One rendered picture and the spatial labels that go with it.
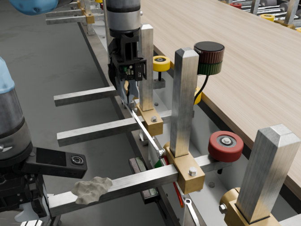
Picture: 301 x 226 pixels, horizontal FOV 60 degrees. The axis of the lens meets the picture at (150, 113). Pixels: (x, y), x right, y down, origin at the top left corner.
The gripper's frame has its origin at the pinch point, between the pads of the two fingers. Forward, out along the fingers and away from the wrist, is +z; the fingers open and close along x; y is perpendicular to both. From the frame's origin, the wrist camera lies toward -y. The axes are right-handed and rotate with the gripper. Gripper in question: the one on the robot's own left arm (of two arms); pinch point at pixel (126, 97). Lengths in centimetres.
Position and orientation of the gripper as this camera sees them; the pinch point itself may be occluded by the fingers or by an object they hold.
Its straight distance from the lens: 73.4
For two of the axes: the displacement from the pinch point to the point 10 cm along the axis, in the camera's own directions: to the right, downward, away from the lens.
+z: 0.0, 8.2, 5.7
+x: 9.4, -1.9, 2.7
